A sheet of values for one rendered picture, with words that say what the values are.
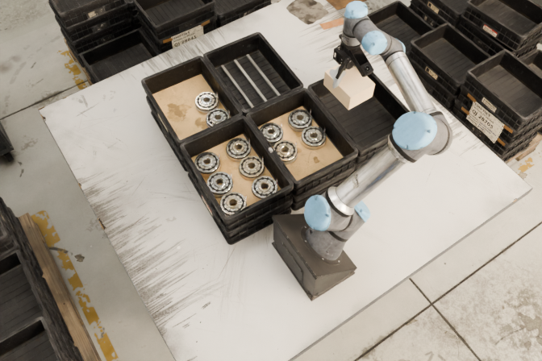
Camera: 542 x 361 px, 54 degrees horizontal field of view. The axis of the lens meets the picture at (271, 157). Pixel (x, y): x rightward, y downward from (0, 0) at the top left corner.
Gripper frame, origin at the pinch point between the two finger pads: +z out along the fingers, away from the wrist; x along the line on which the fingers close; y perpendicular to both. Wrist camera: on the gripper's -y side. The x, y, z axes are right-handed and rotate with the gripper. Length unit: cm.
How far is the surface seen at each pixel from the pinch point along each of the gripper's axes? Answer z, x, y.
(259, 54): 26, 7, 55
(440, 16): 72, -129, 58
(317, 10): 38, -44, 76
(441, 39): 72, -115, 43
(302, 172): 27.0, 28.9, -10.5
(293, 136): 26.8, 21.4, 6.4
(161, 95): 26, 57, 58
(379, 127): 27.2, -12.1, -10.3
